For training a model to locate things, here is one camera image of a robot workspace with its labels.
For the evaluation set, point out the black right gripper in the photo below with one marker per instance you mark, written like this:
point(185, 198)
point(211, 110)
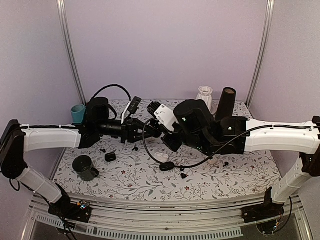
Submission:
point(172, 146)

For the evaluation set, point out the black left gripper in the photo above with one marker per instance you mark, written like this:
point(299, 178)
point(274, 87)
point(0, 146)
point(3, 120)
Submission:
point(130, 130)

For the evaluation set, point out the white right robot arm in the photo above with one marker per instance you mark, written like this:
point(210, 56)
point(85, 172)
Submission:
point(235, 156)

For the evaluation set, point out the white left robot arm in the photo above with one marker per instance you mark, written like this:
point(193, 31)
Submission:
point(19, 139)

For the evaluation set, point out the white open earbud case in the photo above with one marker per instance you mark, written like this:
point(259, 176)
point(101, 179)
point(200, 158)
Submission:
point(161, 157)

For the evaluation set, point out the black oval earbud case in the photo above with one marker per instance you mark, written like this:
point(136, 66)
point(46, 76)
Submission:
point(167, 166)

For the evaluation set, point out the black square earbud case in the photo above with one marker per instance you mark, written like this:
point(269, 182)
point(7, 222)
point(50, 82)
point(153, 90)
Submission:
point(110, 157)

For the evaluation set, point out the white ribbed vase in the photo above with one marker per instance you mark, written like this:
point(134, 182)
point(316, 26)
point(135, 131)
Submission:
point(205, 94)

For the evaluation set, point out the black tapered vase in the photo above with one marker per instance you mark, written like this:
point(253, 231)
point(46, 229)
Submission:
point(226, 104)

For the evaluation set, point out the teal cup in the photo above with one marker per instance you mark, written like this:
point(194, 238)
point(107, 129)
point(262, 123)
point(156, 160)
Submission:
point(77, 113)

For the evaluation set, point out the black mug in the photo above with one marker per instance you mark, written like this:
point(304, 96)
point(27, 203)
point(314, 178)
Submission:
point(84, 168)

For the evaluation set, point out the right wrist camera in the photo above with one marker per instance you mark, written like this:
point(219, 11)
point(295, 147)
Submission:
point(163, 114)

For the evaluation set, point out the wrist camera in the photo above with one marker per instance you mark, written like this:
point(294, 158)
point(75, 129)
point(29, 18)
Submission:
point(134, 105)
point(163, 114)

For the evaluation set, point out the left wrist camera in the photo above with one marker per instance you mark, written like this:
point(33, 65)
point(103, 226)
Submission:
point(134, 105)

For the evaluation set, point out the aluminium front rail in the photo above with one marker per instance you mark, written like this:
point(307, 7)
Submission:
point(218, 219)

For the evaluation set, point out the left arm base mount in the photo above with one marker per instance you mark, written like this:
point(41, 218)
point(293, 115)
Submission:
point(64, 208)

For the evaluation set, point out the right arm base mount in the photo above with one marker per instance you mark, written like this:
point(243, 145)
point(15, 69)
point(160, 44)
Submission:
point(262, 211)

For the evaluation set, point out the left aluminium corner post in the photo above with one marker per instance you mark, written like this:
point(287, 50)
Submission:
point(62, 13)

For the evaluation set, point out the aluminium corner post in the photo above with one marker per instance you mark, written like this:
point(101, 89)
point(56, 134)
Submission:
point(62, 13)
point(270, 4)

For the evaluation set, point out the right aluminium corner post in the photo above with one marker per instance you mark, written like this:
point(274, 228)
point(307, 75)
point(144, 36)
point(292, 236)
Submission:
point(270, 4)

